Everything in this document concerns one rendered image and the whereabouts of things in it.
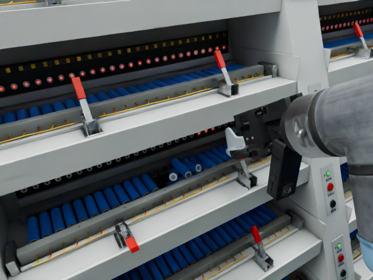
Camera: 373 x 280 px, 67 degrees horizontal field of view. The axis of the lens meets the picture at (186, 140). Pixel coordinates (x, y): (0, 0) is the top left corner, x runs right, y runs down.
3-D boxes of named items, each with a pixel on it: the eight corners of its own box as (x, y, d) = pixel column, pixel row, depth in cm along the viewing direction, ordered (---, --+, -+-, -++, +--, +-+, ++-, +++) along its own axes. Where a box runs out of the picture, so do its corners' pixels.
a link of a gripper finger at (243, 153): (241, 144, 56) (272, 139, 48) (244, 153, 56) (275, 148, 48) (222, 151, 53) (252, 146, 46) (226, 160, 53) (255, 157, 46)
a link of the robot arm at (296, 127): (364, 144, 38) (317, 168, 34) (333, 147, 43) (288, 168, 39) (344, 81, 38) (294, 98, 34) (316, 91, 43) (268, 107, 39)
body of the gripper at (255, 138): (262, 106, 53) (312, 88, 42) (276, 149, 53) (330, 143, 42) (229, 116, 50) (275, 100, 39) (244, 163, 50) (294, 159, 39)
